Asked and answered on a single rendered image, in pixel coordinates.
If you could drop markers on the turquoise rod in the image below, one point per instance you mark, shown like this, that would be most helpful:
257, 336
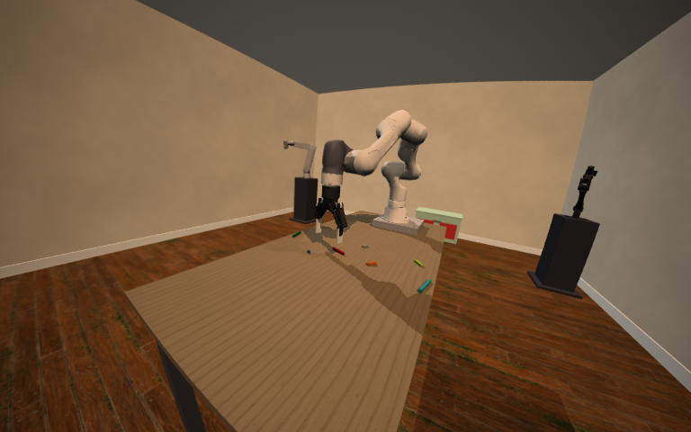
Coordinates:
423, 287

